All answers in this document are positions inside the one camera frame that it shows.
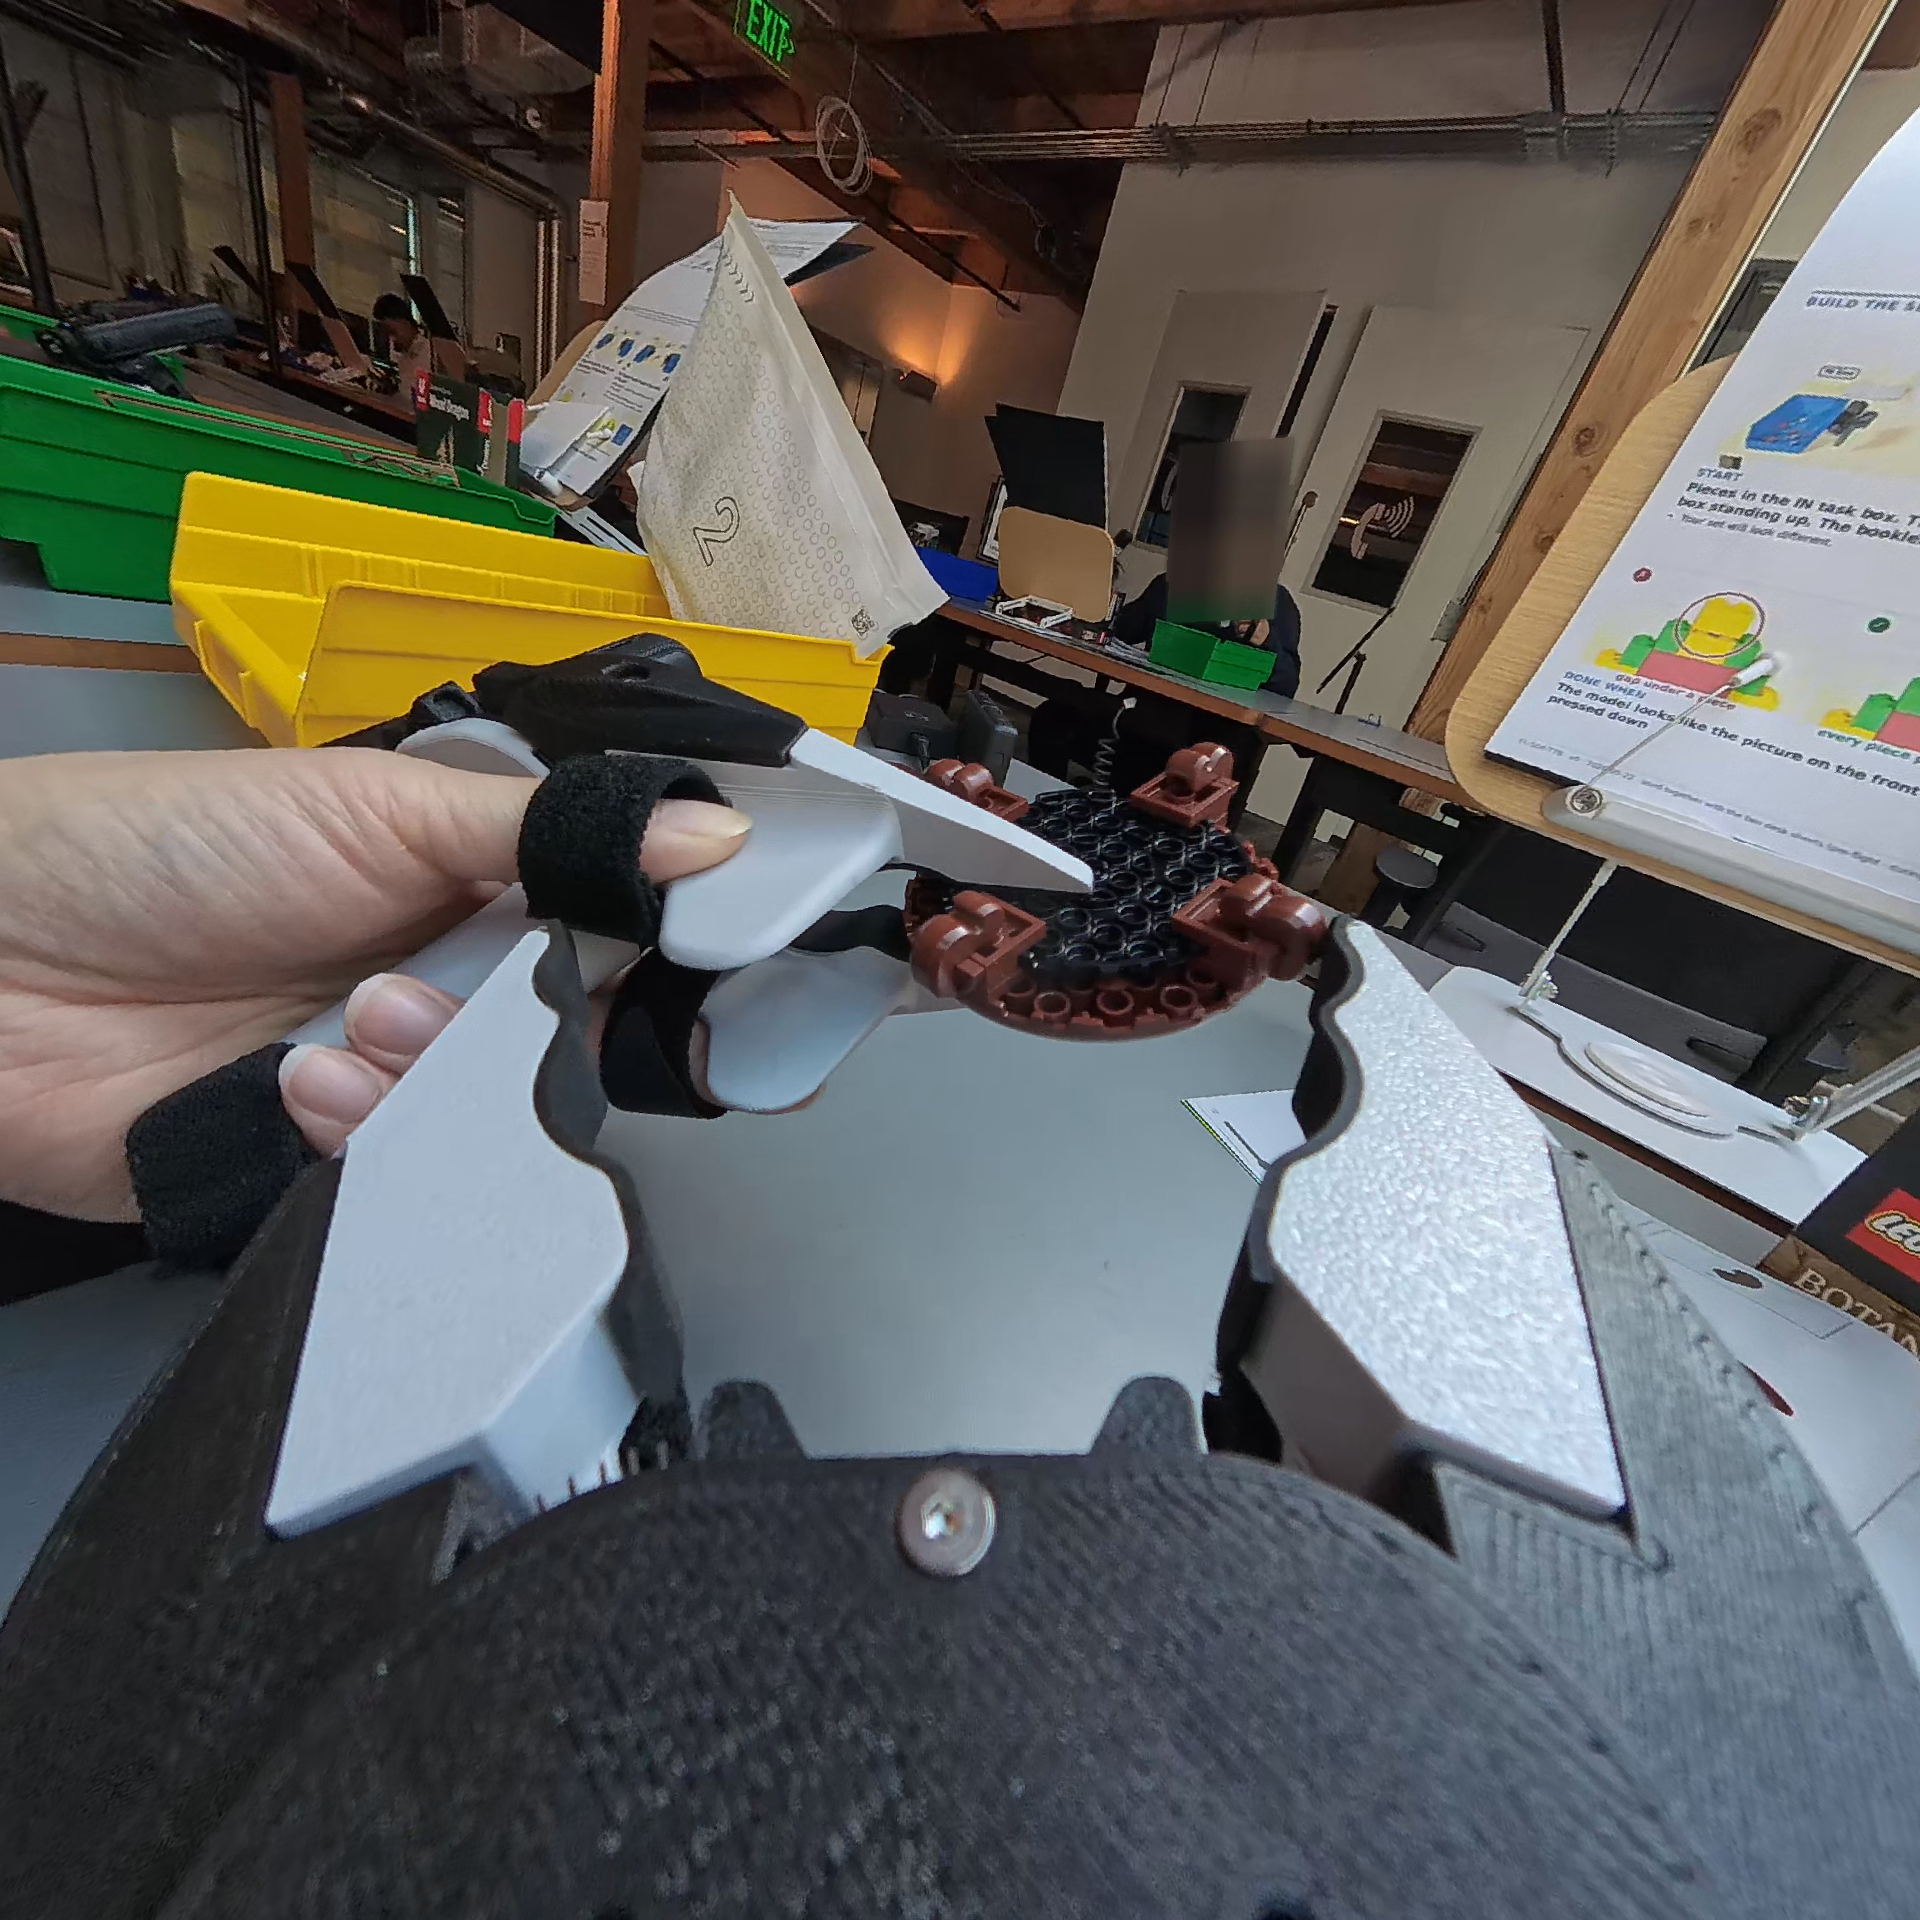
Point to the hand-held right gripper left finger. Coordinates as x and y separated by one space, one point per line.
450 1277

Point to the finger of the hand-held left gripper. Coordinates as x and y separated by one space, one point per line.
930 809

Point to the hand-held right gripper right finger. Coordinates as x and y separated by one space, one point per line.
1424 1277

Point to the round brown black brick base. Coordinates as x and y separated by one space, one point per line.
1110 902

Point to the person's left hand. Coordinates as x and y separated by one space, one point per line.
224 902

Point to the black electronic device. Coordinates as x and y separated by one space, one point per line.
975 734

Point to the blue plastic bin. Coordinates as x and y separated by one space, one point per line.
960 579

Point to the white numbered paper bag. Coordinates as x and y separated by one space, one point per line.
763 451

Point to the small wooden board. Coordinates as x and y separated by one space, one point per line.
1058 563

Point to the small green bin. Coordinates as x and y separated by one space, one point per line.
1215 662

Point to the dark green toy box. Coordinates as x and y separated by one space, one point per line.
450 429

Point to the printed paper sheet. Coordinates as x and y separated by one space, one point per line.
615 345

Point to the long wooden table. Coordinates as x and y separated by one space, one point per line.
1349 734

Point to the black plant toy box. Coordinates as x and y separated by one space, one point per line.
1869 1214

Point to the green plastic bin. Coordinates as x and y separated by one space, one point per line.
30 330
181 481

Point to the green exit sign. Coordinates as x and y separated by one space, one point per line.
763 27

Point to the printed instruction sheet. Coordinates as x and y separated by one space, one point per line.
1799 629

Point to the wooden instruction board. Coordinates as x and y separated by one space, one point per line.
1650 435

